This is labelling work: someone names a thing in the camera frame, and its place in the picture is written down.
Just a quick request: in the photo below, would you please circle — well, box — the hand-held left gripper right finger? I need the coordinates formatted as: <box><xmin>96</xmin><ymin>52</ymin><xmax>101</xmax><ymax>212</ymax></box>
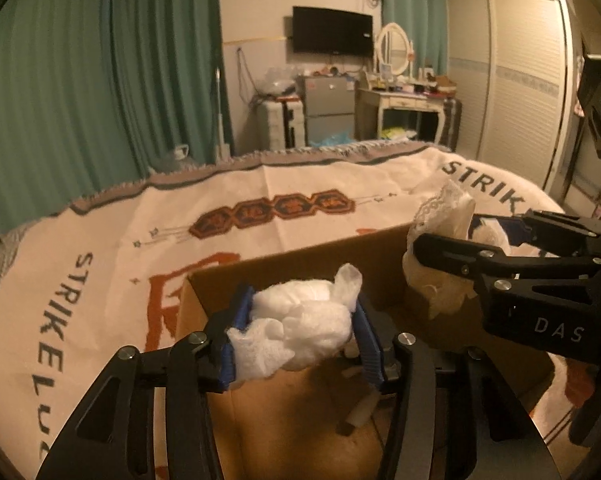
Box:
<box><xmin>354</xmin><ymin>296</ymin><xmax>549</xmax><ymax>480</ymax></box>

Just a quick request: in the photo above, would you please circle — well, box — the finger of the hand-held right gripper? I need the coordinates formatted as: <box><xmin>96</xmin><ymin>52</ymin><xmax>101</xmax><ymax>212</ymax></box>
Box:
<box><xmin>472</xmin><ymin>211</ymin><xmax>601</xmax><ymax>257</ymax></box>
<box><xmin>412</xmin><ymin>232</ymin><xmax>601</xmax><ymax>287</ymax></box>

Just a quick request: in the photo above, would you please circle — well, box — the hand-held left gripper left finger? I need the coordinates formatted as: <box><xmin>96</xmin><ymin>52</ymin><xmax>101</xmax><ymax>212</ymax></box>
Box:
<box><xmin>35</xmin><ymin>284</ymin><xmax>256</xmax><ymax>480</ymax></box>

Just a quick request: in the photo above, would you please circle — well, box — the cream lace cloth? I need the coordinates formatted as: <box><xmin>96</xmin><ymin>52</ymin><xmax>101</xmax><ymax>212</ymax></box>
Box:
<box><xmin>402</xmin><ymin>179</ymin><xmax>512</xmax><ymax>322</ymax></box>

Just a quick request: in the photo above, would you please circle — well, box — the white gauze cloth bundle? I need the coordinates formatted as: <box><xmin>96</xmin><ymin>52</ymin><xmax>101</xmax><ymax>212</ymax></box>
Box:
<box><xmin>227</xmin><ymin>262</ymin><xmax>364</xmax><ymax>379</ymax></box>

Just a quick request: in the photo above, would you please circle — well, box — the brown cardboard box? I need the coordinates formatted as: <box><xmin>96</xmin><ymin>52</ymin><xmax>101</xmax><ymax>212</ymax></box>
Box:
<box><xmin>172</xmin><ymin>223</ymin><xmax>557</xmax><ymax>480</ymax></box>

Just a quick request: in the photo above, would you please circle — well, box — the cream rolled cloth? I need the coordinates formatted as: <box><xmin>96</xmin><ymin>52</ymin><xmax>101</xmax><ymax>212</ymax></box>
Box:
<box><xmin>336</xmin><ymin>390</ymin><xmax>382</xmax><ymax>436</ymax></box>

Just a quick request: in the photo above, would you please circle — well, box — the white sliding door wardrobe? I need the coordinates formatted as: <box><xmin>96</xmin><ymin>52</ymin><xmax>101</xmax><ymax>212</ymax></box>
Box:
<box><xmin>444</xmin><ymin>0</ymin><xmax>582</xmax><ymax>192</ymax></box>

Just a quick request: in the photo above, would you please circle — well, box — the printed beige blanket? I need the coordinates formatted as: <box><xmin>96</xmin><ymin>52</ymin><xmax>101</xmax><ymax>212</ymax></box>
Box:
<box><xmin>0</xmin><ymin>139</ymin><xmax>567</xmax><ymax>480</ymax></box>

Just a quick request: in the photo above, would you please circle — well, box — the cream dressing table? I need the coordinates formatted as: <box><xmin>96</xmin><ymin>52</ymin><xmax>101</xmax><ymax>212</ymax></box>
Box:
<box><xmin>354</xmin><ymin>82</ymin><xmax>457</xmax><ymax>147</ymax></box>

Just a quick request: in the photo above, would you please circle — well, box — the blue plastic bag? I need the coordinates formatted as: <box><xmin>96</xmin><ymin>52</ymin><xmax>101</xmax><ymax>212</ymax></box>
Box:
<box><xmin>309</xmin><ymin>132</ymin><xmax>354</xmax><ymax>149</ymax></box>

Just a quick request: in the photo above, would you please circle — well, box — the clear water jug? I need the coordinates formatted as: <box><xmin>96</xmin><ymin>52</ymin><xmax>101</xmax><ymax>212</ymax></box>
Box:
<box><xmin>163</xmin><ymin>143</ymin><xmax>204</xmax><ymax>172</ymax></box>

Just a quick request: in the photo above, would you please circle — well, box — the small grey fridge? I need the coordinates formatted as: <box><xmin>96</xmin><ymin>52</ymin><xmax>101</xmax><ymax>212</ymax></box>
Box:
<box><xmin>296</xmin><ymin>75</ymin><xmax>357</xmax><ymax>149</ymax></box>

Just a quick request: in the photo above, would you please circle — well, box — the white oval vanity mirror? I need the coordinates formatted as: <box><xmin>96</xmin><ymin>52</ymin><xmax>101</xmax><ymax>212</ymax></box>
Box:
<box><xmin>373</xmin><ymin>22</ymin><xmax>415</xmax><ymax>82</ymax></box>

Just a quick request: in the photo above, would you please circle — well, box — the clear plastic bag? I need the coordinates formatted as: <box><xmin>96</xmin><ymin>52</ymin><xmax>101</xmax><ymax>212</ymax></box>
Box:
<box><xmin>259</xmin><ymin>64</ymin><xmax>300</xmax><ymax>99</ymax></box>

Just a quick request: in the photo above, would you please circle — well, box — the wide green curtain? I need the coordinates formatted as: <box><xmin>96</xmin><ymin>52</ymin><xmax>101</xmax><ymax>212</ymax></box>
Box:
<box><xmin>0</xmin><ymin>0</ymin><xmax>232</xmax><ymax>237</ymax></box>

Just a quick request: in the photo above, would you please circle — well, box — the black wall television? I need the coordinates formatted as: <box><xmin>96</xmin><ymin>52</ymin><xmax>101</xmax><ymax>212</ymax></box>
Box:
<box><xmin>292</xmin><ymin>6</ymin><xmax>374</xmax><ymax>59</ymax></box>

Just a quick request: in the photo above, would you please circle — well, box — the hanging wall cable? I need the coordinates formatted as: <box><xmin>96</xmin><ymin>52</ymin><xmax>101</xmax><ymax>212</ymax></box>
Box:
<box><xmin>237</xmin><ymin>47</ymin><xmax>262</xmax><ymax>97</ymax></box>

